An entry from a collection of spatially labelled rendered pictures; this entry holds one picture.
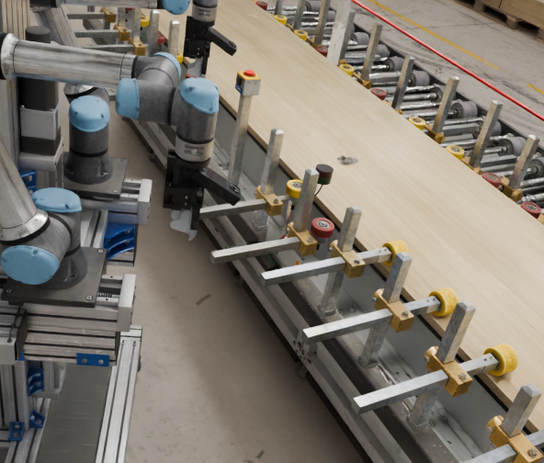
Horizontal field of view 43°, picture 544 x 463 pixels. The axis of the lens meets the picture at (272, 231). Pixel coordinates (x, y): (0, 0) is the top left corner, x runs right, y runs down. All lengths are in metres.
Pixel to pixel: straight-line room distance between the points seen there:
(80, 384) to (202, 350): 0.66
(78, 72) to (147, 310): 1.94
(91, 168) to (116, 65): 0.74
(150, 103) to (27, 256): 0.45
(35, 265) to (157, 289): 1.85
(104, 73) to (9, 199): 0.33
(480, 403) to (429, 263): 0.50
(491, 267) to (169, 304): 1.55
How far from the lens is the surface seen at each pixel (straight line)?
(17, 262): 1.58
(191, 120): 1.32
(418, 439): 2.06
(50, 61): 1.50
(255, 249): 2.26
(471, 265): 2.42
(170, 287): 3.40
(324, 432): 2.90
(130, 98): 1.34
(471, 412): 2.21
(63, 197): 1.70
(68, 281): 1.77
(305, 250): 2.33
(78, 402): 2.61
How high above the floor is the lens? 2.20
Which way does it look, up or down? 34 degrees down
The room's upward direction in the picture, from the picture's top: 11 degrees clockwise
